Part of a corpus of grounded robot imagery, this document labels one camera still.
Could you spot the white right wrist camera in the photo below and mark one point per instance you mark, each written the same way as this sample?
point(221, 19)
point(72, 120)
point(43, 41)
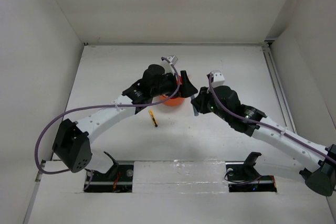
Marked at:
point(215, 79)

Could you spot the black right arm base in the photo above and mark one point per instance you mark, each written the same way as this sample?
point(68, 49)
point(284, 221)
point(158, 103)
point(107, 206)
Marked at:
point(243, 178)

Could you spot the orange round divided container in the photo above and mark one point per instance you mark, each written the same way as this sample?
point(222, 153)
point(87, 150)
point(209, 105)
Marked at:
point(174, 102)

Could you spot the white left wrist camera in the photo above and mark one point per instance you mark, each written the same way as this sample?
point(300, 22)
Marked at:
point(169, 61)

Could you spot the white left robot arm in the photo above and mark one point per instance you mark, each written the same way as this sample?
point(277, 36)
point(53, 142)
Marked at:
point(73, 139)

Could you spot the aluminium side rail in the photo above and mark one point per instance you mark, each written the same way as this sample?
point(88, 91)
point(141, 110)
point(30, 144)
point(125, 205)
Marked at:
point(279, 91)

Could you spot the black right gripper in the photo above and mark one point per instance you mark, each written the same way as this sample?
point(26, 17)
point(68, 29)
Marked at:
point(200, 101)

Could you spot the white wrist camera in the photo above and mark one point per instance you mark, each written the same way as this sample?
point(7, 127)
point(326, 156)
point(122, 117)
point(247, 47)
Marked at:
point(215, 79)
point(169, 61)

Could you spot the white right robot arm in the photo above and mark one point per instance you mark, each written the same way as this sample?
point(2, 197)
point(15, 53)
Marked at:
point(317, 161)

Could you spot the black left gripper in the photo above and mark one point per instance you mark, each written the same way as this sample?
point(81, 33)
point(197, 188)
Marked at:
point(187, 89)

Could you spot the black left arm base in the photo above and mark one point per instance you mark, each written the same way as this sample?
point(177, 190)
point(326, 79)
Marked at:
point(118, 179)

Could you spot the yellow black utility knife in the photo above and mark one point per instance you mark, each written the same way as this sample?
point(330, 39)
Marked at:
point(153, 118)

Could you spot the blue grey marker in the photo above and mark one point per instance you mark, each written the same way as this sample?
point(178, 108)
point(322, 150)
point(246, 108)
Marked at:
point(195, 111)

